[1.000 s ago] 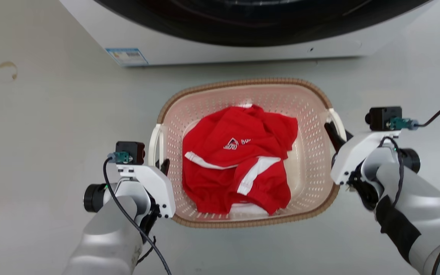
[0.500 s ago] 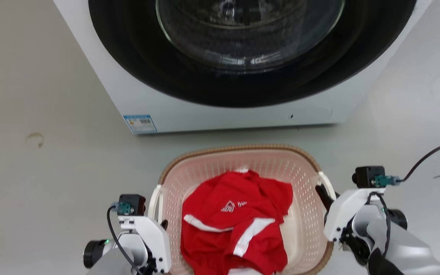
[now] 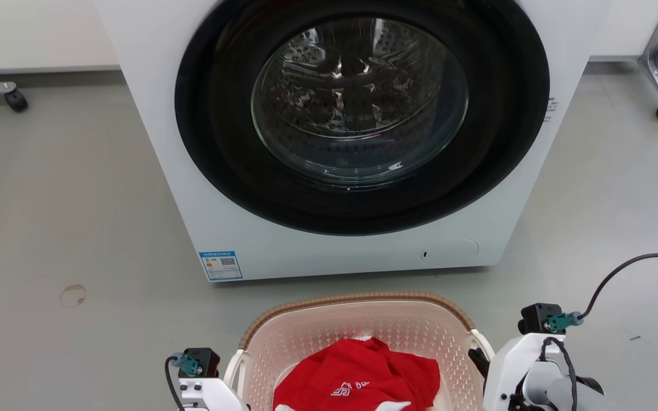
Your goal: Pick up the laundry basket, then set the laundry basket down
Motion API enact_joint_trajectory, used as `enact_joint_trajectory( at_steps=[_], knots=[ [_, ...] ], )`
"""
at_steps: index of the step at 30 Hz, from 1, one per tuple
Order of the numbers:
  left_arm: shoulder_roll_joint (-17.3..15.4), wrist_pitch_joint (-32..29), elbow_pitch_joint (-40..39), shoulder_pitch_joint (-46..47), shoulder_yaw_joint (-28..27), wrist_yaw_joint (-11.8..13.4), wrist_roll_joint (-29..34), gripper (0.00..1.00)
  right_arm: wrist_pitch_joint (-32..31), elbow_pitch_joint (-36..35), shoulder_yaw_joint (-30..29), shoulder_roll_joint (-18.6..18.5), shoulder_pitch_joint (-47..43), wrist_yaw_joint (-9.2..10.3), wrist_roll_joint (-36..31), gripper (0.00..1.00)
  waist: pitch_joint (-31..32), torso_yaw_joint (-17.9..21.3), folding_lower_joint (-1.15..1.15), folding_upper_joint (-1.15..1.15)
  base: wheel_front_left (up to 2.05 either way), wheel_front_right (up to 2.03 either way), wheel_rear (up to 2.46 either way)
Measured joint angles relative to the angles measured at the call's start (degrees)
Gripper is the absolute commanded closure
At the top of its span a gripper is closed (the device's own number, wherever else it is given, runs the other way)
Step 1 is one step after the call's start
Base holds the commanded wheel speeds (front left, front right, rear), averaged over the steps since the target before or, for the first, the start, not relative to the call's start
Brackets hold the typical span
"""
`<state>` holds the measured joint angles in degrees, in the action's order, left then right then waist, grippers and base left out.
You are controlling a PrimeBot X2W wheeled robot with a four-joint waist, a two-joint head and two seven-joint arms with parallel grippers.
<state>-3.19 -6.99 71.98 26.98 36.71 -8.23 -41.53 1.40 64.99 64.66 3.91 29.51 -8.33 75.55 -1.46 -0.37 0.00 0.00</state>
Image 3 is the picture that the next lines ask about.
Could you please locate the blue energy label sticker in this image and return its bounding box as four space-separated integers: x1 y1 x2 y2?
198 250 244 282

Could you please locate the black round washer door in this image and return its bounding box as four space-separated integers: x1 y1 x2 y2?
174 0 551 236

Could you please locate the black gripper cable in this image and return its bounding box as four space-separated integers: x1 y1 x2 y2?
164 354 187 411
579 253 658 320

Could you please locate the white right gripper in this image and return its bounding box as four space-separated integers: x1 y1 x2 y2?
468 333 568 411

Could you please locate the red printed garment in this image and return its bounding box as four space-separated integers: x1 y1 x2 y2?
272 337 442 411

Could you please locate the white oval filter cover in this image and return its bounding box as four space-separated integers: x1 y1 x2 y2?
420 239 480 265

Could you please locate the beige plastic laundry basket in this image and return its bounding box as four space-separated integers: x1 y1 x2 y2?
223 291 496 411

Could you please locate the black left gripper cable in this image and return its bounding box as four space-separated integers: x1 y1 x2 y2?
164 354 187 411

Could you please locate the white front-load washing machine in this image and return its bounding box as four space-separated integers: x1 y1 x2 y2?
93 0 613 283

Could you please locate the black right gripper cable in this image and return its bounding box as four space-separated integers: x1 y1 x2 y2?
579 253 658 320

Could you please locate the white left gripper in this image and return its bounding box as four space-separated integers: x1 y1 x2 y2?
179 377 248 411

